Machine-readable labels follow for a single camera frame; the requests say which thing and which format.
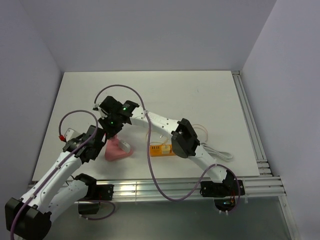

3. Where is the pink triangular power strip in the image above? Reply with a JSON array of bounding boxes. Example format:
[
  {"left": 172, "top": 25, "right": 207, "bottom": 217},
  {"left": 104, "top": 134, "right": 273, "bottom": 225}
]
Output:
[{"left": 104, "top": 135, "right": 134, "bottom": 162}]

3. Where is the white square charger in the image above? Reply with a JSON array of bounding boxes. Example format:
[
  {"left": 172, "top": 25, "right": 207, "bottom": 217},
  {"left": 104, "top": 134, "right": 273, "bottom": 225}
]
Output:
[{"left": 118, "top": 140, "right": 131, "bottom": 153}]

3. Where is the orange power strip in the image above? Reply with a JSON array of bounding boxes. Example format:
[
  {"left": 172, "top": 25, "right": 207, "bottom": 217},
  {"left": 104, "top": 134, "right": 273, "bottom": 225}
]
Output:
[{"left": 149, "top": 144, "right": 176, "bottom": 157}]

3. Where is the yellow cable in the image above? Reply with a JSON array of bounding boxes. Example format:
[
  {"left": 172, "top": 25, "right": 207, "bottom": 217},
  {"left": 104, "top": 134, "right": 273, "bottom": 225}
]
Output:
[{"left": 145, "top": 130, "right": 170, "bottom": 148}]

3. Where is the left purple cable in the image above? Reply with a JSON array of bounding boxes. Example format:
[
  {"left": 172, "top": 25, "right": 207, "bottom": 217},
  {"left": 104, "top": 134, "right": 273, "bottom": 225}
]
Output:
[{"left": 9, "top": 110, "right": 116, "bottom": 240}]

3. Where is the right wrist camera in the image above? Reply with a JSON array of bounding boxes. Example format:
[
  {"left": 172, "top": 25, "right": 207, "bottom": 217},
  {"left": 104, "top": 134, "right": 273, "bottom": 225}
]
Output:
[{"left": 92, "top": 103, "right": 100, "bottom": 111}]

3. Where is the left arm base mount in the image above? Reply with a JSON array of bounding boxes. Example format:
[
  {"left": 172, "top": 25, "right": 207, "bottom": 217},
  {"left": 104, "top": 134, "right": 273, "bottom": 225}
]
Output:
[{"left": 77, "top": 184, "right": 116, "bottom": 216}]

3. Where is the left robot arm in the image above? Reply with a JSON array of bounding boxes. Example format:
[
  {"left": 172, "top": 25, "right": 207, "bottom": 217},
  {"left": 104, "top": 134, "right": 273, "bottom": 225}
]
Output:
[{"left": 4, "top": 125, "right": 105, "bottom": 240}]

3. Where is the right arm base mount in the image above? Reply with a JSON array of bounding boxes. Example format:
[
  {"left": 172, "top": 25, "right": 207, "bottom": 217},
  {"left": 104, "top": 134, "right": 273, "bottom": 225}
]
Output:
[{"left": 199, "top": 172, "right": 246, "bottom": 215}]

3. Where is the yellow plug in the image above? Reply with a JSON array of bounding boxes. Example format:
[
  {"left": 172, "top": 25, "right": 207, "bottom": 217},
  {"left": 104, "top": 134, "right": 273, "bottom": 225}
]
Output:
[{"left": 161, "top": 145, "right": 171, "bottom": 155}]

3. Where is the aluminium rail frame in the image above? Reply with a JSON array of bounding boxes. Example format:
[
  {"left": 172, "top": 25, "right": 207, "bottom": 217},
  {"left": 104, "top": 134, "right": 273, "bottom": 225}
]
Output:
[{"left": 12, "top": 70, "right": 301, "bottom": 240}]

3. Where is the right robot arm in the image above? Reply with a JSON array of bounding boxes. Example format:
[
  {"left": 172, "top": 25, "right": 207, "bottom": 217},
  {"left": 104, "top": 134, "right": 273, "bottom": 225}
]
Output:
[{"left": 93, "top": 96, "right": 235, "bottom": 195}]

